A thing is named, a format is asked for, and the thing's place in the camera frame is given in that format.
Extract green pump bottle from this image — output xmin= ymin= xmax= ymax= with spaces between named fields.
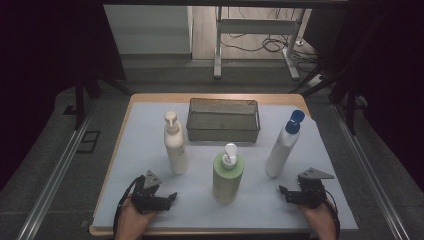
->
xmin=212 ymin=142 xmax=245 ymax=205

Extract white metal desk frame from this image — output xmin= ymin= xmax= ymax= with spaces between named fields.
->
xmin=213 ymin=6 xmax=301 ymax=81

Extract white table mat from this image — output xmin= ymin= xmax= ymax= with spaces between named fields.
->
xmin=91 ymin=101 xmax=359 ymax=231

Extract white cabinet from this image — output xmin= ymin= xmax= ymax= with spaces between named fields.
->
xmin=103 ymin=4 xmax=194 ymax=56

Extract person's left hand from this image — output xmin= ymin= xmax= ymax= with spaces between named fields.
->
xmin=114 ymin=199 xmax=158 ymax=240

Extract aluminium floor rail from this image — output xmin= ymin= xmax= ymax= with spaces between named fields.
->
xmin=330 ymin=103 xmax=403 ymax=240
xmin=15 ymin=99 xmax=98 ymax=240

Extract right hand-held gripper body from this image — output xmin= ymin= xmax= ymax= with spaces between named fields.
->
xmin=287 ymin=167 xmax=336 ymax=210

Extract cream pump bottle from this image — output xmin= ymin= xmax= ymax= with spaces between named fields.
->
xmin=163 ymin=110 xmax=189 ymax=176

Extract white power strip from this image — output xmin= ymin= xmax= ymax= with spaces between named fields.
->
xmin=307 ymin=74 xmax=326 ymax=88

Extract person's right hand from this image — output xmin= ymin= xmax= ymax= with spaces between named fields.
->
xmin=298 ymin=201 xmax=338 ymax=240

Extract black floor cables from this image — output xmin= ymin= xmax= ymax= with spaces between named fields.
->
xmin=219 ymin=8 xmax=321 ymax=73

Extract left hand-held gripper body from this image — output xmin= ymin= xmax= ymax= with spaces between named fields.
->
xmin=130 ymin=169 xmax=165 ymax=215

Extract white bottle with blue cap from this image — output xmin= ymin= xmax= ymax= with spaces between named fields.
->
xmin=264 ymin=109 xmax=306 ymax=179

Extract black stand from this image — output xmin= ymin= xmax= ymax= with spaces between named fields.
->
xmin=289 ymin=66 xmax=369 ymax=136
xmin=62 ymin=74 xmax=134 ymax=131

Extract grey mesh basket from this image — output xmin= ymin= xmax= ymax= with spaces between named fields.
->
xmin=185 ymin=97 xmax=261 ymax=144

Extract dark curtain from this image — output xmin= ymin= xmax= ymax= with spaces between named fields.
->
xmin=0 ymin=0 xmax=127 ymax=189
xmin=301 ymin=0 xmax=424 ymax=193

